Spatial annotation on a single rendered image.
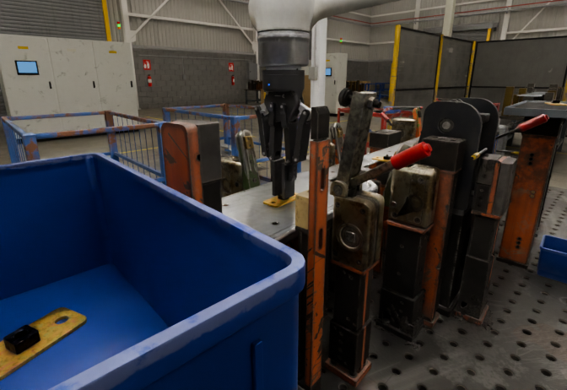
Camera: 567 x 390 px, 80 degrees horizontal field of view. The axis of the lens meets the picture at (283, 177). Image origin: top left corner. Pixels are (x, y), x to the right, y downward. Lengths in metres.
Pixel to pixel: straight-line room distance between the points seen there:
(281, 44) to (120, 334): 0.45
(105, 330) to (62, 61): 8.18
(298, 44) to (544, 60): 8.07
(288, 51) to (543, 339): 0.79
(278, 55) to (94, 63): 8.09
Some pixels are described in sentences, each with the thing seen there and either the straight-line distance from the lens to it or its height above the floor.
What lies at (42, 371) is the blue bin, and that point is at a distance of 0.33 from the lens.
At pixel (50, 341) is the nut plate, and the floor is 1.04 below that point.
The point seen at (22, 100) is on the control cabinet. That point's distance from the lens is 8.31.
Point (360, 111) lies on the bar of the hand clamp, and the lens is 0.52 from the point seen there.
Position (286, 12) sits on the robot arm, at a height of 1.33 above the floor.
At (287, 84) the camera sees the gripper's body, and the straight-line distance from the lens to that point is 0.59.
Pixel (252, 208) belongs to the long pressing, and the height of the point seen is 1.00.
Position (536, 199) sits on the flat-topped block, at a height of 0.91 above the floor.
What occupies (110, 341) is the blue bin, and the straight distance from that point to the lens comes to 0.33.
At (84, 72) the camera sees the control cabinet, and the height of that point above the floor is 1.35.
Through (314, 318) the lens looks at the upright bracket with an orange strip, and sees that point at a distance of 0.57.
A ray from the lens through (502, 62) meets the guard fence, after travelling 8.70.
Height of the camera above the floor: 1.23
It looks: 16 degrees down
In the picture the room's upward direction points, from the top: straight up
